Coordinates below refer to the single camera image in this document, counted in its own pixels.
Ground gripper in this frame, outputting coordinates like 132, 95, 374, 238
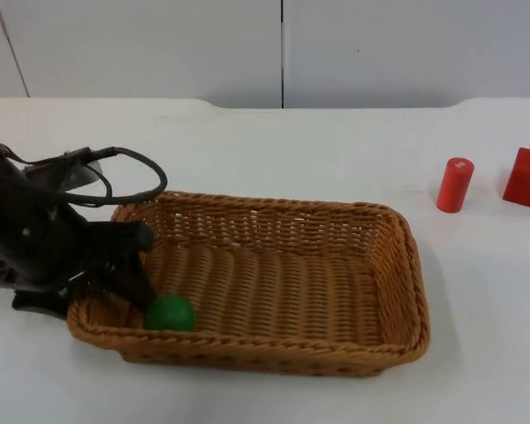
11, 193, 161, 320

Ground green ball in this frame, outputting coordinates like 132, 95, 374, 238
143, 293, 196, 332

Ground pale brown wicker basket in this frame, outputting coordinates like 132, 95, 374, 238
65, 190, 432, 376

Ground red cylinder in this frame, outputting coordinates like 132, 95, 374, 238
436, 156, 475, 214

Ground red cube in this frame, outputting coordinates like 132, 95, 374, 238
502, 147, 530, 212

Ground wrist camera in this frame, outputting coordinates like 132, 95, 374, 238
61, 158, 103, 192

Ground black cable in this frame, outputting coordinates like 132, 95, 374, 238
0, 145, 169, 208

